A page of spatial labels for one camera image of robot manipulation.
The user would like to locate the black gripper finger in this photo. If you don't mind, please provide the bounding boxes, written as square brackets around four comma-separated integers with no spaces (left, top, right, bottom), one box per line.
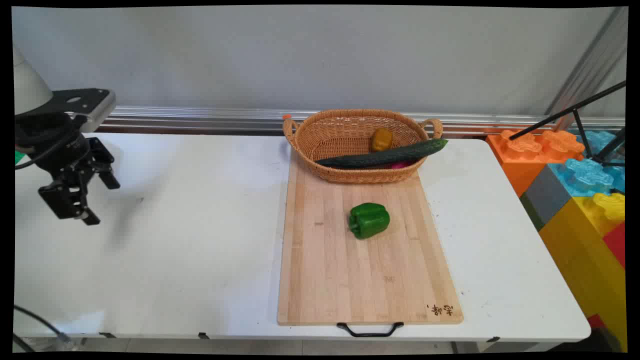
[38,170,101,226]
[88,137,121,190]

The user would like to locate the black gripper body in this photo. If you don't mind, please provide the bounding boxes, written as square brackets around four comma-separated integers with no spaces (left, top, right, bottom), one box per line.
[14,112,96,187]

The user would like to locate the yellow bell pepper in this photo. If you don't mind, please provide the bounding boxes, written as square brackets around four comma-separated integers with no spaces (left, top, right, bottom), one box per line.
[370,127,394,153]

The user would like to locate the woven wicker basket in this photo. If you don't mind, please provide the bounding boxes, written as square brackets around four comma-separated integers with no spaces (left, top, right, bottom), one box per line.
[282,109,444,184]

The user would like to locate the wooden cutting board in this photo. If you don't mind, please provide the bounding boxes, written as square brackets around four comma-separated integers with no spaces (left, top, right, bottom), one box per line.
[277,148,464,327]

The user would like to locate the green bell pepper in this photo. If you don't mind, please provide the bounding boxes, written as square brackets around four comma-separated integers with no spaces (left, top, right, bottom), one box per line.
[348,202,391,240]

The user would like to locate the dark green cucumber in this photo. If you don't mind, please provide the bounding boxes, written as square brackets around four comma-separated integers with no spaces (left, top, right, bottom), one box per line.
[315,138,449,169]

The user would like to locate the orange giant building block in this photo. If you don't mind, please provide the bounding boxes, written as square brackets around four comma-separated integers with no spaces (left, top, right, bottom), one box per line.
[486,129,586,198]

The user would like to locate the grey giant building block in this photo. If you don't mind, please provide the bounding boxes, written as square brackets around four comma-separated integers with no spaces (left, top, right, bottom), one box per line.
[519,164,573,231]

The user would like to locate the black tripod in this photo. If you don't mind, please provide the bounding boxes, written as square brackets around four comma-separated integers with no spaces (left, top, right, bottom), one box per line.
[509,80,627,167]

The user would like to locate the blue giant building block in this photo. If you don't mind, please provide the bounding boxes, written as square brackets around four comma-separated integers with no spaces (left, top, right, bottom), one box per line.
[547,130,626,197]

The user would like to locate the yellow giant building block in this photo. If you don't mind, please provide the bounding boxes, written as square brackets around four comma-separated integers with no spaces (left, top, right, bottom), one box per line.
[538,192,628,352]

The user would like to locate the red giant building block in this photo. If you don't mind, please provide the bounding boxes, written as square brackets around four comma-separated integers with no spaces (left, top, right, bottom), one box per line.
[602,222,626,269]

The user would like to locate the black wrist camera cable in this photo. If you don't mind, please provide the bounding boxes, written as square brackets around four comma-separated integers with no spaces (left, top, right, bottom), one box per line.
[14,116,88,171]

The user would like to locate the aluminium rail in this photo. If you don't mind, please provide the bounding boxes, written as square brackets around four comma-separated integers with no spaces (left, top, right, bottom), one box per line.
[95,105,626,135]

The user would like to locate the black cable with metal connector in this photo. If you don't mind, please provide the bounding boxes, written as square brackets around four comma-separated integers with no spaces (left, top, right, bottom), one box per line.
[14,304,77,351]

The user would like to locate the plain black cable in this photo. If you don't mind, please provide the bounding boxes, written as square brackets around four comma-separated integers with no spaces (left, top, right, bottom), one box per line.
[13,333,36,354]

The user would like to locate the black cutting board handle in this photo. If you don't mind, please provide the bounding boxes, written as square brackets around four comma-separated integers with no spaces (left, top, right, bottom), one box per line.
[336,321,405,338]

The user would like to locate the diagonal aluminium post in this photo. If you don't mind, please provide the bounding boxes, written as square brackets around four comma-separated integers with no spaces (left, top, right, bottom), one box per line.
[545,7,629,132]

